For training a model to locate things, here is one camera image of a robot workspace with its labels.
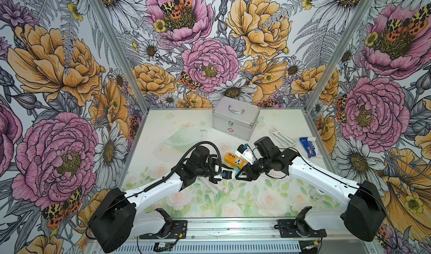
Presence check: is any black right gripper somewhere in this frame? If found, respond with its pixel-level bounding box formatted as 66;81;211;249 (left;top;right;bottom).
235;155;273;183

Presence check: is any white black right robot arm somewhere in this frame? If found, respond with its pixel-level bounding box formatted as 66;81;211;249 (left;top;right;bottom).
234;137;386;242

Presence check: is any clear green plastic bowl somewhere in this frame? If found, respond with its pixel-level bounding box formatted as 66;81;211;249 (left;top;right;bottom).
165;127;208;147

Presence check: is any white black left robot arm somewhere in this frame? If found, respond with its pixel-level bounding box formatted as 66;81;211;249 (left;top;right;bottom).
88;141;233;254

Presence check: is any silver aluminium first aid case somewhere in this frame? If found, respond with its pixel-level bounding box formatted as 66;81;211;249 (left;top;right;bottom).
212;97;260;141

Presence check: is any white electric toothbrush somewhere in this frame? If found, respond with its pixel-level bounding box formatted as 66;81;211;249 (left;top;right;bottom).
198;177;219;194

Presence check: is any orange power strip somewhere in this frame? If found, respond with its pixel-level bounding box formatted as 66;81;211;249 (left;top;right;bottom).
224;152;248;169

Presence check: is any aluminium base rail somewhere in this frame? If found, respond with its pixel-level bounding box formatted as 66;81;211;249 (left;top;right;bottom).
84;216;381;254

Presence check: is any white power strip cable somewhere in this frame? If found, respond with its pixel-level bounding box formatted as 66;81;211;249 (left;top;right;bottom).
269;126;299;154

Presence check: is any blue snack packet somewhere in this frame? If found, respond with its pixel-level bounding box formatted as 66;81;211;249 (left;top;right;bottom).
299;137;318;158

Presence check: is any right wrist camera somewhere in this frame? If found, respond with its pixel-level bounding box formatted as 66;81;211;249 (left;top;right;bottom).
235;144;255;164

